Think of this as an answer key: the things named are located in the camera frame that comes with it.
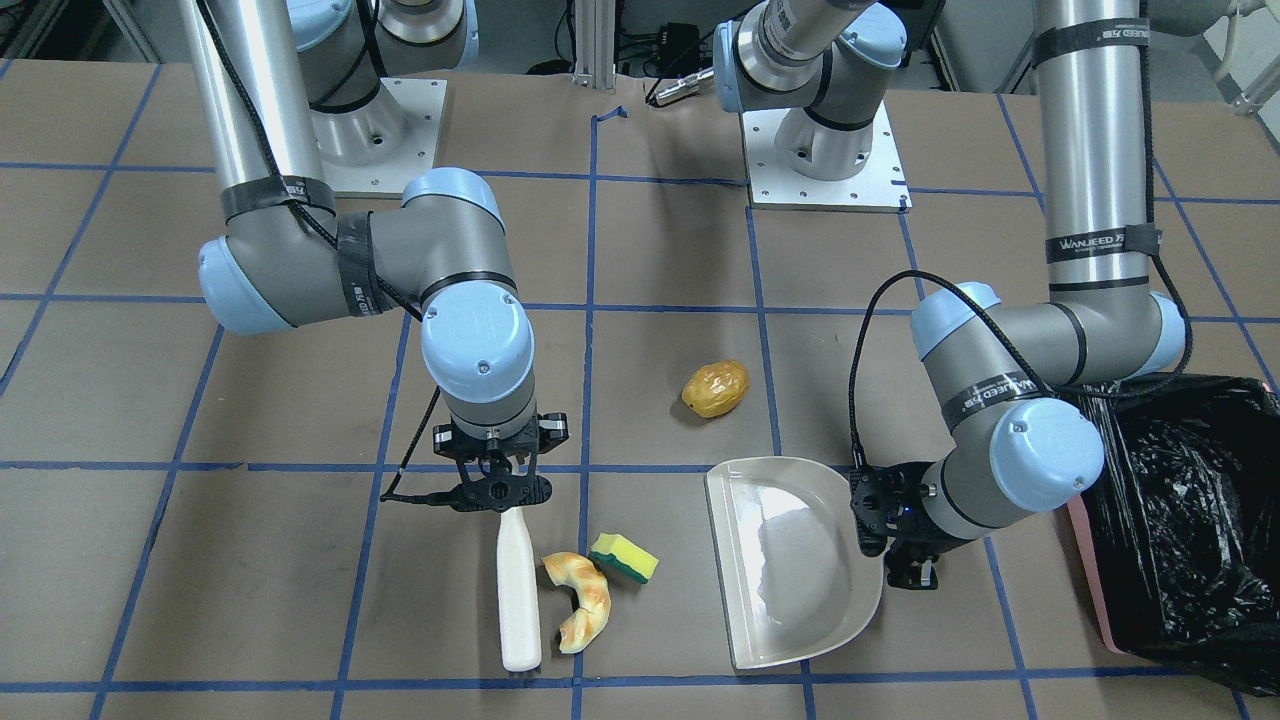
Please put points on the yellow toy potato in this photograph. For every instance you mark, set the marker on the yellow toy potato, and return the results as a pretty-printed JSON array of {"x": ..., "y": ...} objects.
[{"x": 716, "y": 389}]

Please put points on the toy croissant bread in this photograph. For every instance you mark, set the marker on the toy croissant bread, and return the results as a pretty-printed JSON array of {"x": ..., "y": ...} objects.
[{"x": 591, "y": 590}]

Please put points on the beige hand brush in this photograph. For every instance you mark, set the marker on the beige hand brush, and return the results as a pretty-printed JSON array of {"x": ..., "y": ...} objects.
[{"x": 517, "y": 591}]

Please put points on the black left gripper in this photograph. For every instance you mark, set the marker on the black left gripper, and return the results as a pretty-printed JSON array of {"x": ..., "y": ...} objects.
[{"x": 912, "y": 560}]

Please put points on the yellow green sponge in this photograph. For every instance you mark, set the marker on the yellow green sponge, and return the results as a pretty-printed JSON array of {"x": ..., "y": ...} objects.
[{"x": 623, "y": 555}]

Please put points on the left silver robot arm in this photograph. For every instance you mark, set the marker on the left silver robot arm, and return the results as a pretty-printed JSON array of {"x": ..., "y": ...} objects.
[{"x": 1006, "y": 377}]

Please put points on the beige plastic dustpan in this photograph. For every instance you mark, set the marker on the beige plastic dustpan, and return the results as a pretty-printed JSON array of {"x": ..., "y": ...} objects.
[{"x": 794, "y": 583}]

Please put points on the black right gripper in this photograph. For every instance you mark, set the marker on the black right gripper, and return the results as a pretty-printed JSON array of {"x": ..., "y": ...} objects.
[{"x": 552, "y": 430}]

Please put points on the bin with black bag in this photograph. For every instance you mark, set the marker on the bin with black bag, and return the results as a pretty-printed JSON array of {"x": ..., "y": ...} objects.
[{"x": 1183, "y": 526}]

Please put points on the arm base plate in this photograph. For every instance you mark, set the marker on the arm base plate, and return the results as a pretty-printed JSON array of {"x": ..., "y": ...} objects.
[
  {"x": 794, "y": 163},
  {"x": 373, "y": 152}
]

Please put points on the aluminium frame post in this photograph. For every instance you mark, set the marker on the aluminium frame post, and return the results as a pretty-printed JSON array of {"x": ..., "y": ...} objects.
[{"x": 594, "y": 44}]

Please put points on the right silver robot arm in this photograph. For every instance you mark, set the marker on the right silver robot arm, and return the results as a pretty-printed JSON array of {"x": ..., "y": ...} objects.
[{"x": 292, "y": 89}]

